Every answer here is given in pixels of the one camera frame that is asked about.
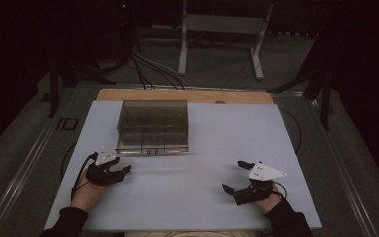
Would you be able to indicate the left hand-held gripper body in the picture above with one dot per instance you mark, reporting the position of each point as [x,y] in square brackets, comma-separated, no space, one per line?
[103,173]

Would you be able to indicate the person's right hand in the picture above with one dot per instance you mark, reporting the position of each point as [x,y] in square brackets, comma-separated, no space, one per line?
[268,204]

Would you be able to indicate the metal floor rail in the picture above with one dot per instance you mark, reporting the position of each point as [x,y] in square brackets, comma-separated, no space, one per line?
[26,168]
[345,177]

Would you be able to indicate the person's left hand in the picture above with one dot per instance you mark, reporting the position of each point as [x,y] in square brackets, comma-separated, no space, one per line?
[85,194]

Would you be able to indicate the smoky transparent drawer box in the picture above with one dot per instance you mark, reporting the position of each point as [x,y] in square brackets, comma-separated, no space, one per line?
[154,113]

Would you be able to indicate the white metal stand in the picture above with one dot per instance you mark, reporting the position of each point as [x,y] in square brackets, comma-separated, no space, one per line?
[223,23]

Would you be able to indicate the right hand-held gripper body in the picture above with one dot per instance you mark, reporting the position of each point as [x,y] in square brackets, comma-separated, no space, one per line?
[255,191]

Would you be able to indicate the black tripod stand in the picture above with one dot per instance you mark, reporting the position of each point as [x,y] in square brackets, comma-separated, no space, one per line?
[54,85]
[324,95]

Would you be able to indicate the black floor socket plate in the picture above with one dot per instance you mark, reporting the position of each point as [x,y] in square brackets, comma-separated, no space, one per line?
[67,124]

